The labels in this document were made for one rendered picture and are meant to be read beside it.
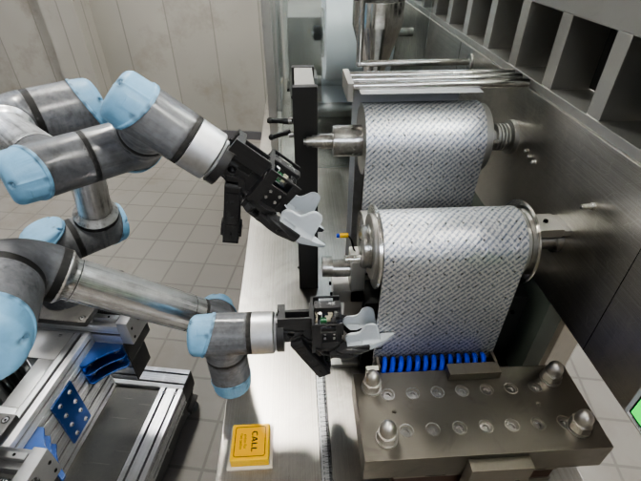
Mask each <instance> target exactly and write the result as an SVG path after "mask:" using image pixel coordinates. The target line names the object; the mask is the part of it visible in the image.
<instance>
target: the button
mask: <svg viewBox="0 0 641 481"><path fill-rule="evenodd" d="M269 453H270V425H269V424H252V425H234V427H233V435H232V444H231V452H230V464H231V467H244V466H261V465H269Z"/></svg>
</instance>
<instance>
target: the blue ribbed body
mask: <svg viewBox="0 0 641 481"><path fill-rule="evenodd" d="M470 357H471V358H469V354H468V353H464V355H463V359H462V357H461V354H460V353H456V354H455V359H453V355H452V354H451V353H448V354H447V356H446V358H447V360H446V359H445V356H444V354H440V355H439V360H437V357H436V355H435V354H432V355H431V360H428V356H427V355H424V356H423V360H422V361H421V358H420V356H419V355H416V356H415V361H412V357H411V356H410V355H408V356H407V357H406V362H405V361H404V359H403V356H399V362H396V358H395V357H394V356H391V357H390V362H388V361H387V358H386V357H383V358H382V362H381V363H380V366H381V373H385V372H386V373H388V372H407V371H427V370H445V367H446V364H460V363H480V362H492V360H491V358H490V357H486V355H485V353H484V352H480V353H479V358H478V355H477V354H476V353H475V352H472V353H471V356H470Z"/></svg>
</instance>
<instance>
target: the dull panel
mask: <svg viewBox="0 0 641 481"><path fill-rule="evenodd" d="M474 206H484V204H483V203H482V202H481V200H480V199H479V197H478V196H477V194H476V193H475V192H474V196H473V200H472V202H471V206H470V207H474ZM521 285H522V286H523V288H524V289H525V290H526V292H527V294H528V295H529V298H528V301H527V305H526V307H525V309H524V312H523V314H522V317H521V319H520V322H519V323H518V325H517V328H516V330H515V333H514V335H513V338H512V340H511V343H510V345H509V347H508V350H507V354H506V356H505V359H506V361H507V364H508V366H538V365H539V364H540V362H541V360H542V358H543V356H544V354H545V352H546V350H547V347H548V344H549V342H550V340H551V338H552V336H553V334H554V332H555V330H556V328H557V326H558V324H559V323H560V321H561V317H560V316H559V314H558V313H557V311H556V310H555V309H554V307H553V306H552V304H551V303H550V301H549V300H548V298H547V296H546V295H545V293H544V292H543V290H542V289H541V288H540V286H539V285H538V283H537V282H536V281H535V280H534V278H533V277H532V278H531V279H530V280H529V281H528V282H525V283H521Z"/></svg>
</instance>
